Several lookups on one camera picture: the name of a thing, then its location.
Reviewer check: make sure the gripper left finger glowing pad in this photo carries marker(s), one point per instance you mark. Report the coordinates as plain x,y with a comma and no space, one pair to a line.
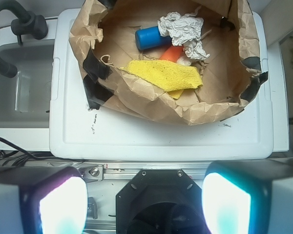
42,200

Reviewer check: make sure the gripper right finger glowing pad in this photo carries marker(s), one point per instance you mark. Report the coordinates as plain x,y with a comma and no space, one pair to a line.
249,197

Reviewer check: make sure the yellow knitted cloth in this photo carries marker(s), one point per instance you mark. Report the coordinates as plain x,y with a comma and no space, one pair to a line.
171,77

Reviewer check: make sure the white plastic tray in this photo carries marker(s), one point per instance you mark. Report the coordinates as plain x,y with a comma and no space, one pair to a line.
77,131

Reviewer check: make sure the grey sink basin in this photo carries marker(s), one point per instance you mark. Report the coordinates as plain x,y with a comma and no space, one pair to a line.
25,98

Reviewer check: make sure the orange plastic carrot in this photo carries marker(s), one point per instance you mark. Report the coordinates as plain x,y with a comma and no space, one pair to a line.
172,53

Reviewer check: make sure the black faucet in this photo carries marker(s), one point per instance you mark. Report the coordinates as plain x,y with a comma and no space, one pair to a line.
26,23

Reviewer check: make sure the crumpled white paper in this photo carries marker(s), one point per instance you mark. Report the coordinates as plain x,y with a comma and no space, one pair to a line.
184,30

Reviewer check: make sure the brown paper bag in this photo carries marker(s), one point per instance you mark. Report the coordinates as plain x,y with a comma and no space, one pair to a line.
103,40

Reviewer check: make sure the blue plastic cylinder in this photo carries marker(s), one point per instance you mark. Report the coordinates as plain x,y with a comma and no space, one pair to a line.
150,38

